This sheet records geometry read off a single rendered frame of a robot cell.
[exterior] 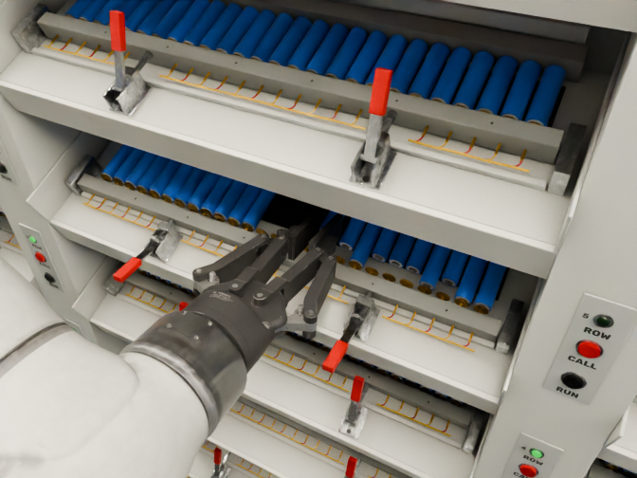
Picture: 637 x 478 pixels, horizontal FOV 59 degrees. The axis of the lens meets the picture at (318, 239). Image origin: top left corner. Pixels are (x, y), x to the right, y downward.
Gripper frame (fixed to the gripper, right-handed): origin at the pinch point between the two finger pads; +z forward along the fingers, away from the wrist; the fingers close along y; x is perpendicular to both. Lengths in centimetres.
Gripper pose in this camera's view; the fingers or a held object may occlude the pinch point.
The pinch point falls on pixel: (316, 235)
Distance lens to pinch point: 61.6
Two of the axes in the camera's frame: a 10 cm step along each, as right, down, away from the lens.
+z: 4.4, -4.6, 7.7
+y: -9.0, -2.9, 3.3
